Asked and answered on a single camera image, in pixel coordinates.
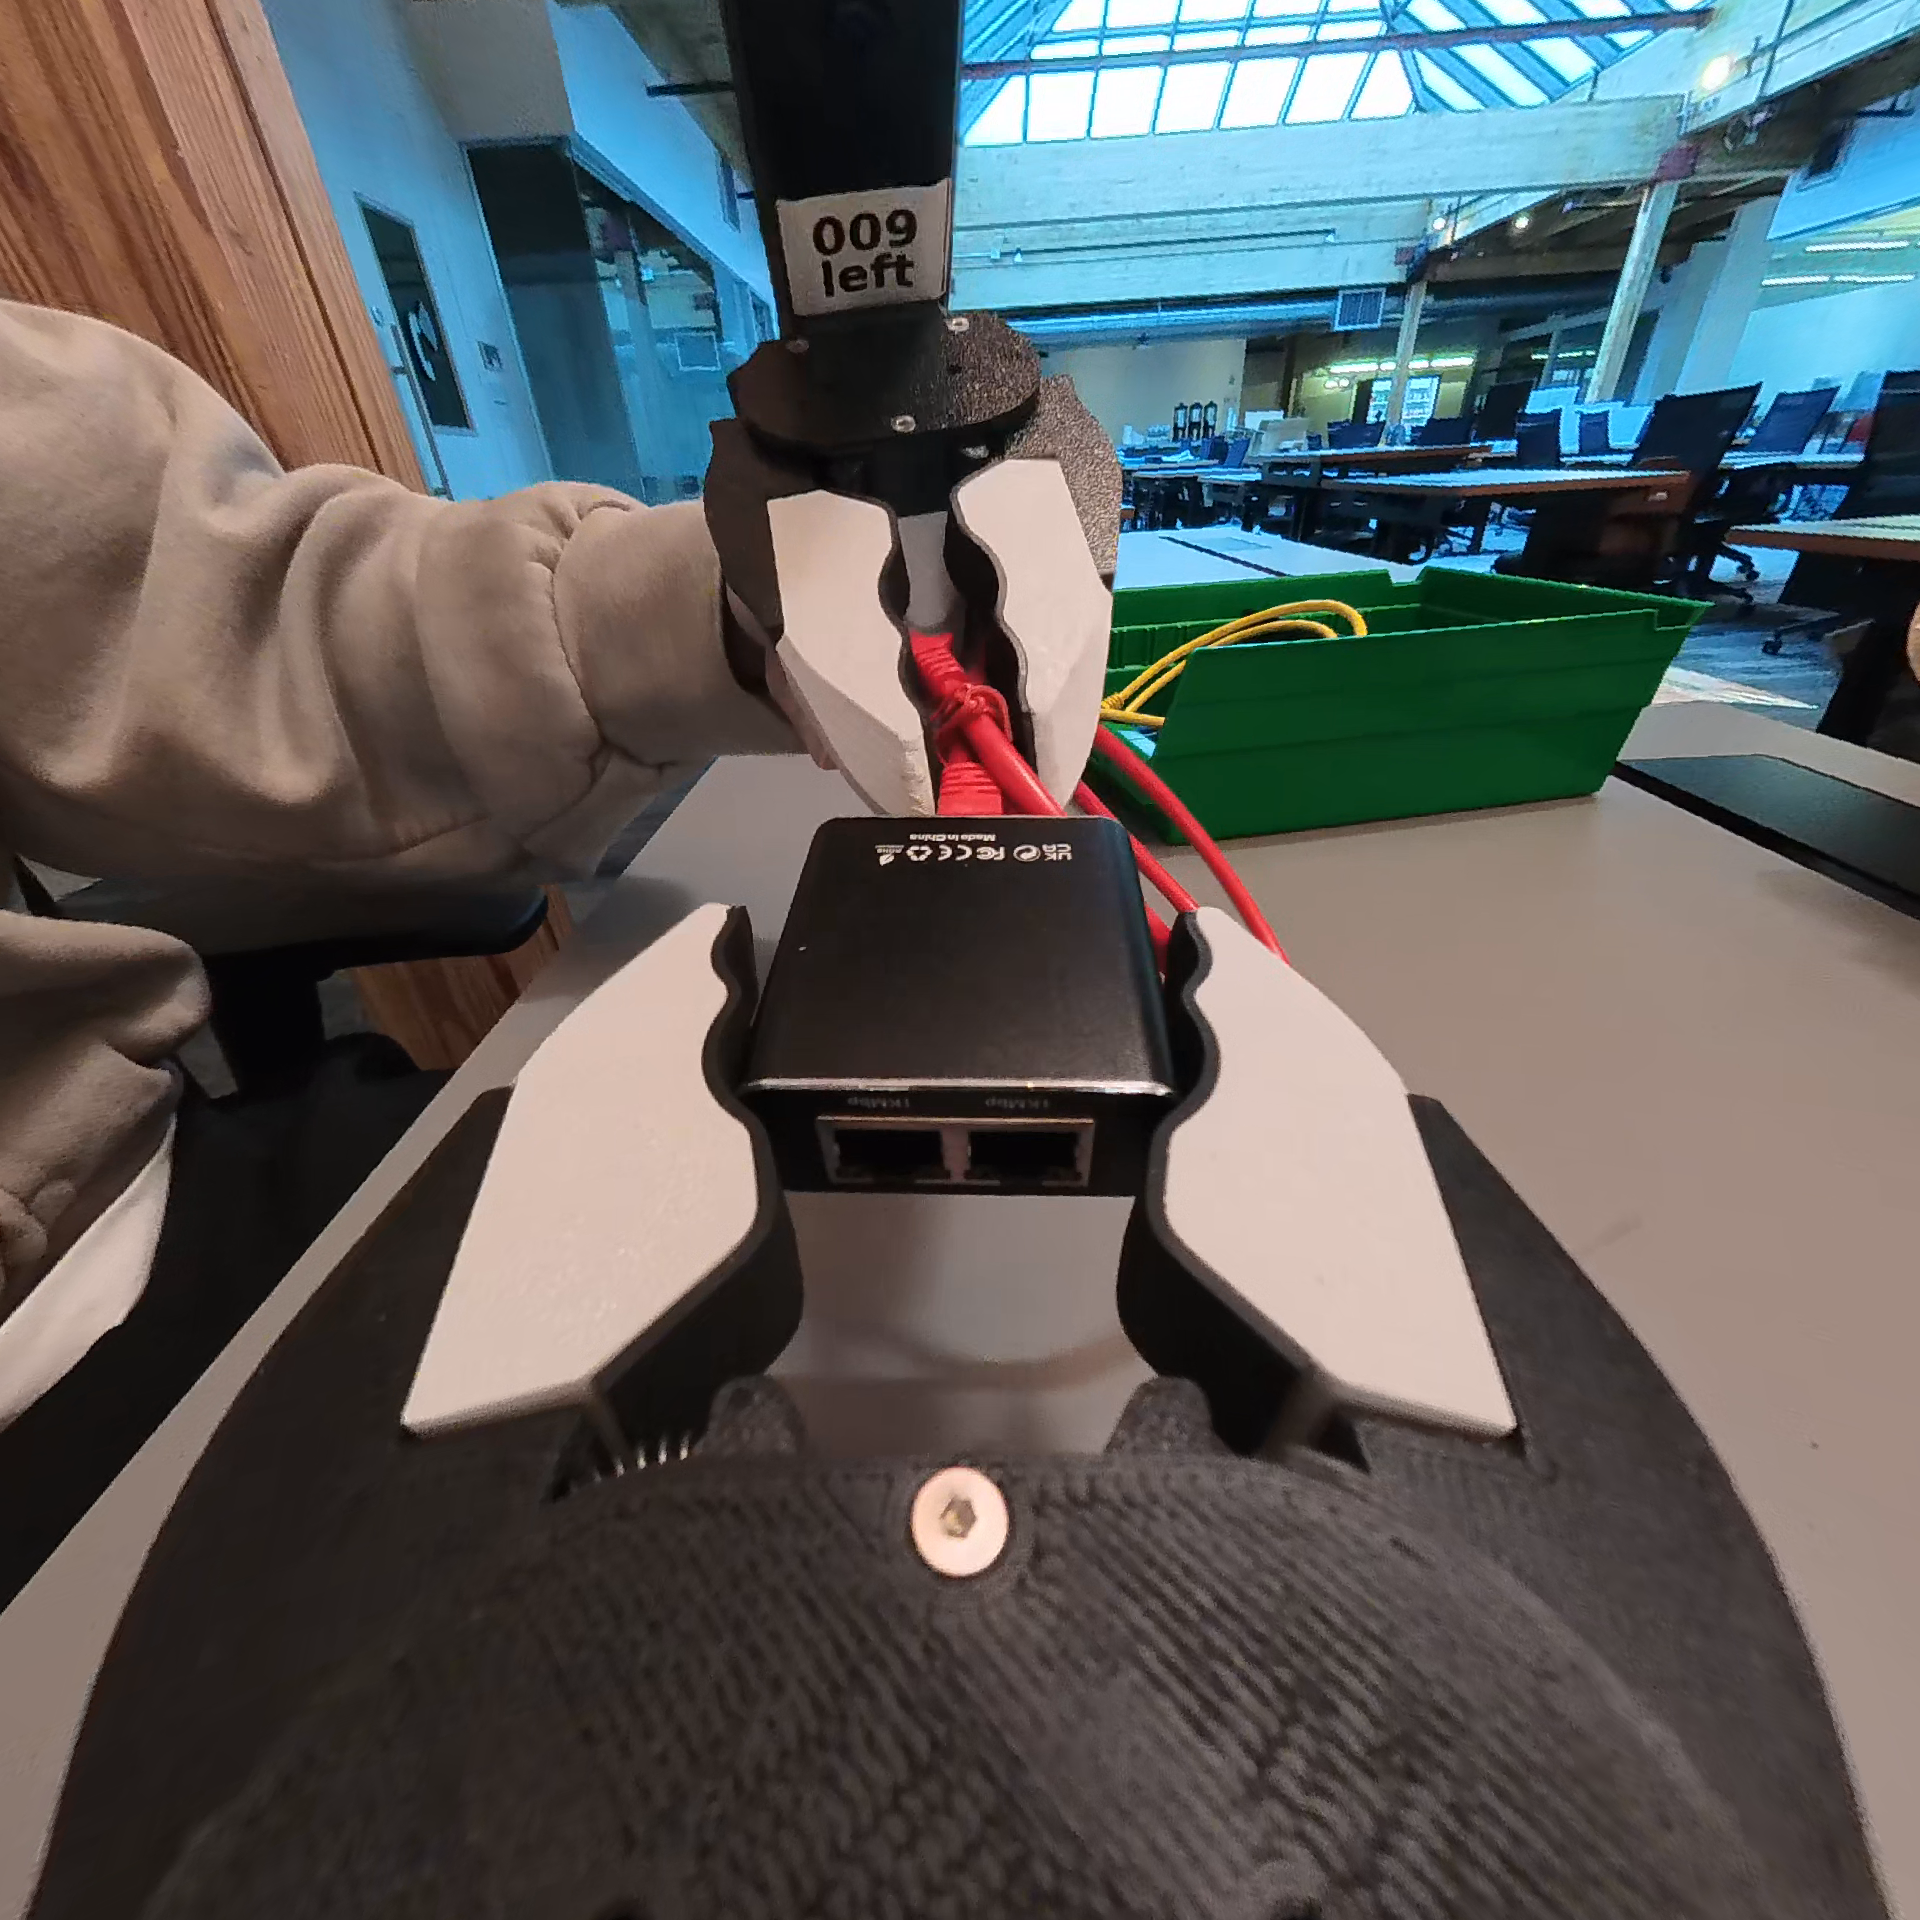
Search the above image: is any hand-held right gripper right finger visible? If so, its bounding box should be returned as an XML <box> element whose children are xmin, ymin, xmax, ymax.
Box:
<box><xmin>1121</xmin><ymin>902</ymin><xmax>1522</xmax><ymax>1441</ymax></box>

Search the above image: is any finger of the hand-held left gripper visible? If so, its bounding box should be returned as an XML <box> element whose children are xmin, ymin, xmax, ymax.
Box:
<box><xmin>947</xmin><ymin>460</ymin><xmax>1121</xmax><ymax>820</ymax></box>
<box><xmin>764</xmin><ymin>487</ymin><xmax>938</xmax><ymax>820</ymax></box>

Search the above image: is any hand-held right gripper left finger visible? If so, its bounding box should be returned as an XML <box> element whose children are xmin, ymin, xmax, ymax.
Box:
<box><xmin>402</xmin><ymin>902</ymin><xmax>803</xmax><ymax>1436</ymax></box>

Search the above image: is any red ethernet cable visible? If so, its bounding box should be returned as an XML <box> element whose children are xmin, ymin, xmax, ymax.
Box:
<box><xmin>904</xmin><ymin>624</ymin><xmax>1288</xmax><ymax>963</ymax></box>

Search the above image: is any yellow ethernet cable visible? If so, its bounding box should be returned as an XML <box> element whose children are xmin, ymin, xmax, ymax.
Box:
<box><xmin>1102</xmin><ymin>598</ymin><xmax>1374</xmax><ymax>753</ymax></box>

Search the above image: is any black ethernet splitter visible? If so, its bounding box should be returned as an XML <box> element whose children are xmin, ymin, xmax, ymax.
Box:
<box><xmin>738</xmin><ymin>814</ymin><xmax>1182</xmax><ymax>1196</ymax></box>

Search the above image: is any green plastic bin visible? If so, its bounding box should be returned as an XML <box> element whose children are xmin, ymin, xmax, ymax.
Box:
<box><xmin>1099</xmin><ymin>563</ymin><xmax>1715</xmax><ymax>846</ymax></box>

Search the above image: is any person's left forearm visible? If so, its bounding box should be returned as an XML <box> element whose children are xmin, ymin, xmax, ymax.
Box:
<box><xmin>0</xmin><ymin>294</ymin><xmax>806</xmax><ymax>878</ymax></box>

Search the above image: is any black office chair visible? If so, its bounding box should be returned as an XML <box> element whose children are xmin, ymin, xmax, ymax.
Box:
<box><xmin>25</xmin><ymin>870</ymin><xmax>558</xmax><ymax>1100</ymax></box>

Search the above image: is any wooden door panel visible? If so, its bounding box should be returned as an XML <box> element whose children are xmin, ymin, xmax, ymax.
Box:
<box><xmin>0</xmin><ymin>0</ymin><xmax>572</xmax><ymax>1077</ymax></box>

